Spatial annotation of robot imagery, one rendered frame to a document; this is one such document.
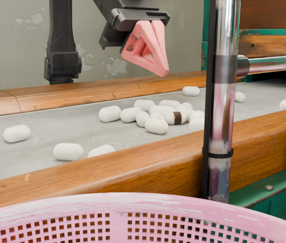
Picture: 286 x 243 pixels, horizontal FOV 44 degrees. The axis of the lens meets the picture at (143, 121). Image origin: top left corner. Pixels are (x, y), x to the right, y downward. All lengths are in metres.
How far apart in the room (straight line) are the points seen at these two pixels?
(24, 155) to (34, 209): 0.18
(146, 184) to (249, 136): 0.14
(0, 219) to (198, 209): 0.11
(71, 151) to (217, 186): 0.15
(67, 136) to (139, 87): 0.31
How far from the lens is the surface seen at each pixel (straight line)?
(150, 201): 0.22
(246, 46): 0.90
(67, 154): 0.36
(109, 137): 0.44
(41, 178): 0.27
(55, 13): 0.88
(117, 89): 0.70
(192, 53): 2.31
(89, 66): 2.76
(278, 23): 0.92
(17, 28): 2.56
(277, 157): 0.42
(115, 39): 0.55
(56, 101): 0.63
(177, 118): 0.50
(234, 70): 0.29
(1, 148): 0.43
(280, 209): 0.40
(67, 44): 0.90
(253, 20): 0.96
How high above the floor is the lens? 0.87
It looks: 14 degrees down
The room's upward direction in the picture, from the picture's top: straight up
